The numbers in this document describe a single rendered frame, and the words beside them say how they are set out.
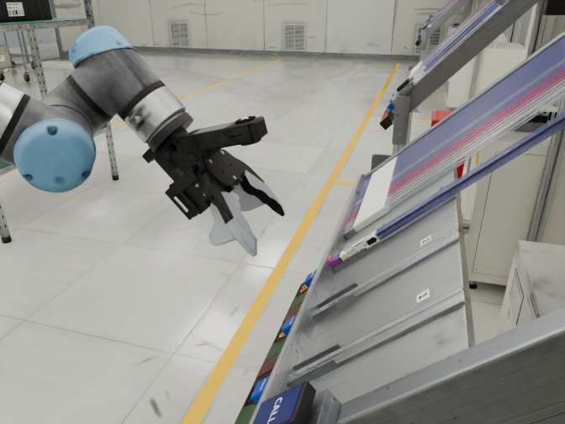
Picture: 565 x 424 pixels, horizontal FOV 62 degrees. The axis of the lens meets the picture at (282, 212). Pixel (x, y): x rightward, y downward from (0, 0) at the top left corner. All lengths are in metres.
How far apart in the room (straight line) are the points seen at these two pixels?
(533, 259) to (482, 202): 0.86
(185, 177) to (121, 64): 0.16
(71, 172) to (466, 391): 0.41
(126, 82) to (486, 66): 4.53
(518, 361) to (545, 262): 0.69
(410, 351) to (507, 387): 0.09
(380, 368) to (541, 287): 0.55
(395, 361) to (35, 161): 0.39
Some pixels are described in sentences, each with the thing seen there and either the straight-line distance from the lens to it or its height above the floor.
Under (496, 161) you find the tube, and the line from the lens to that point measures 0.59.
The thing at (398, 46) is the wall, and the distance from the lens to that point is 9.11.
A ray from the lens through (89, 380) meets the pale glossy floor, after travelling 1.64.
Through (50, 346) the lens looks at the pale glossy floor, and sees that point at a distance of 1.81.
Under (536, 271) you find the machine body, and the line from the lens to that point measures 0.96.
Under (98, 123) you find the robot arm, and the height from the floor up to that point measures 0.91.
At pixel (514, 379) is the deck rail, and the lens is 0.33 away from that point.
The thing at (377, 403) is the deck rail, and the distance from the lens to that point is 0.35.
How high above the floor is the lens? 1.07
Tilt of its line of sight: 25 degrees down
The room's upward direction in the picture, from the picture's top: straight up
